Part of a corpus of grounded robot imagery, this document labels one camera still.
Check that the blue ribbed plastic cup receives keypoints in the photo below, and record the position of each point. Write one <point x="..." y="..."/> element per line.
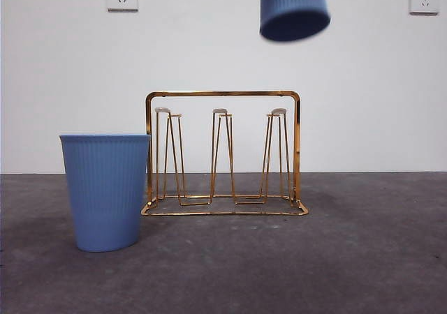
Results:
<point x="104" y="195"/>

